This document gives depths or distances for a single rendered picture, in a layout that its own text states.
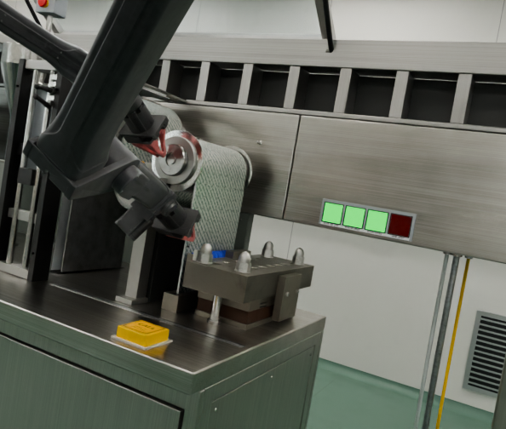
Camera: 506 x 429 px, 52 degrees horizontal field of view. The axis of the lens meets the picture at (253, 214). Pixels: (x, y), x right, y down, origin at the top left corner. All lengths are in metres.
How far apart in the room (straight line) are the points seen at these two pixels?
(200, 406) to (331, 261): 3.00
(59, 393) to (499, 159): 1.09
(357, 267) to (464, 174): 2.54
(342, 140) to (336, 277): 2.52
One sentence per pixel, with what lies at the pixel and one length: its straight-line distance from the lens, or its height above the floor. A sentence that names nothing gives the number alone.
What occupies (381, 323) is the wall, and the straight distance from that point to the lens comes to 3.83.
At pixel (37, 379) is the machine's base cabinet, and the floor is 0.76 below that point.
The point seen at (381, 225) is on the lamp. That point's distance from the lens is 1.38.
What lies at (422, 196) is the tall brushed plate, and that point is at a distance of 1.37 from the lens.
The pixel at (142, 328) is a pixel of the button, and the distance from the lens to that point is 1.01.
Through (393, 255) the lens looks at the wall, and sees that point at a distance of 3.76.
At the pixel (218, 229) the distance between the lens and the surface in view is 1.35.
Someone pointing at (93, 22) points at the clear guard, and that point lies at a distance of 2.02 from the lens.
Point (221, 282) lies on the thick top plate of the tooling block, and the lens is 1.15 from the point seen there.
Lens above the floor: 1.22
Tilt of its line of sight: 3 degrees down
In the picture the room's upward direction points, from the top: 10 degrees clockwise
